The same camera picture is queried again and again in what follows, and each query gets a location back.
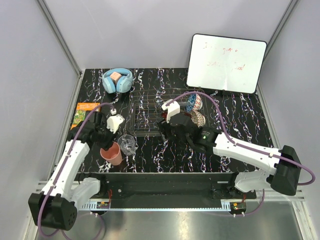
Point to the light blue headphones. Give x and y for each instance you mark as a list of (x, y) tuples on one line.
[(123, 85)]

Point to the pink plastic cup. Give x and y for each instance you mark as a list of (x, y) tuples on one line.
[(113, 155)]

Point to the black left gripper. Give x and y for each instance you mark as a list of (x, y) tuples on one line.
[(104, 145)]

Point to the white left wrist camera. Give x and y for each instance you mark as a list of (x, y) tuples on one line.
[(114, 121)]

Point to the red floral plate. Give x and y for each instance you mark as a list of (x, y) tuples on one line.
[(164, 115)]

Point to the clear glass tumbler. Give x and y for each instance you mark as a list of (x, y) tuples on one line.
[(127, 144)]

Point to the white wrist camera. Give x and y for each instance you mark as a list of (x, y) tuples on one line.
[(171, 107), (114, 121)]

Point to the white whiteboard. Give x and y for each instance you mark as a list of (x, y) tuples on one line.
[(225, 63)]

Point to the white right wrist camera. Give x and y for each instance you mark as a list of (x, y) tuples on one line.
[(171, 107)]

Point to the brown floral-pattern bowl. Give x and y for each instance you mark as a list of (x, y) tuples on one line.
[(197, 118)]

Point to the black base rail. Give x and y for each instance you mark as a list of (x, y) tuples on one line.
[(167, 191)]

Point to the pink cube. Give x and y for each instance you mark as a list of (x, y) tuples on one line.
[(115, 76)]

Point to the orange treehouse book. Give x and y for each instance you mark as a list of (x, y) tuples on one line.
[(81, 110)]

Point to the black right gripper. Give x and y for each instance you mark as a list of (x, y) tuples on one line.
[(164, 126)]

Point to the wire dish rack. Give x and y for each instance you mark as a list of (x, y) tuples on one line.
[(146, 109)]

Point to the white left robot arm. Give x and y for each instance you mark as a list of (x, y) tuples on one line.
[(56, 205)]

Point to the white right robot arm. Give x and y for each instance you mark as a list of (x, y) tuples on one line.
[(278, 169)]

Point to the blue triangle-pattern bowl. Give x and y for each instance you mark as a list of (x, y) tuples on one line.
[(195, 103)]

